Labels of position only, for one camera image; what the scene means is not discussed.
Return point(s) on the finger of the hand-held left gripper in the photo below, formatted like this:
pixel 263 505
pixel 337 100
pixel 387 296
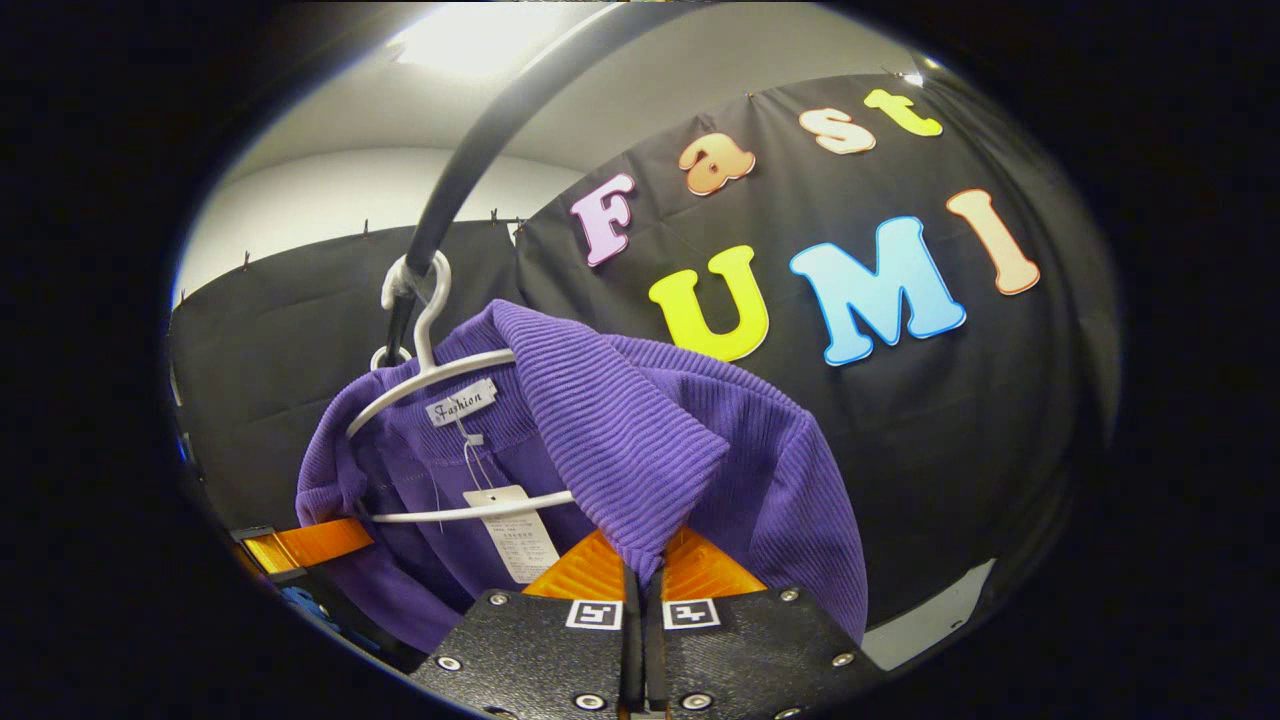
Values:
pixel 310 543

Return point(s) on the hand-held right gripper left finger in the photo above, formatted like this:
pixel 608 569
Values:
pixel 540 655

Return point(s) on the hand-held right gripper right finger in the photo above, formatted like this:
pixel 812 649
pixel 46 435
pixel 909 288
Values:
pixel 750 650

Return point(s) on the purple knit jacket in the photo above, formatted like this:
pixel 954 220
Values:
pixel 640 420

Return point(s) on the black clothes rack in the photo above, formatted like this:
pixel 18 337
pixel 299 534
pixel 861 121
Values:
pixel 470 160

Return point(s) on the white paper hang tag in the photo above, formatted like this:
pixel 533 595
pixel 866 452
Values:
pixel 515 535

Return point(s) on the black backdrop cloth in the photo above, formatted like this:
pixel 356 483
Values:
pixel 950 420

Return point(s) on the ceiling light panel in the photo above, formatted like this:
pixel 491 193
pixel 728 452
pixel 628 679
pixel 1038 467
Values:
pixel 480 40

